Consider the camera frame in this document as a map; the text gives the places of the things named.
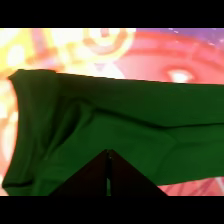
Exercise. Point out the dark green garment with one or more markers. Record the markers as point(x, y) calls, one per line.
point(116, 113)

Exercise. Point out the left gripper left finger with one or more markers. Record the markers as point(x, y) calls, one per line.
point(88, 181)

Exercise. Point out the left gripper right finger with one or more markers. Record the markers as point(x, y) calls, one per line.
point(128, 181)

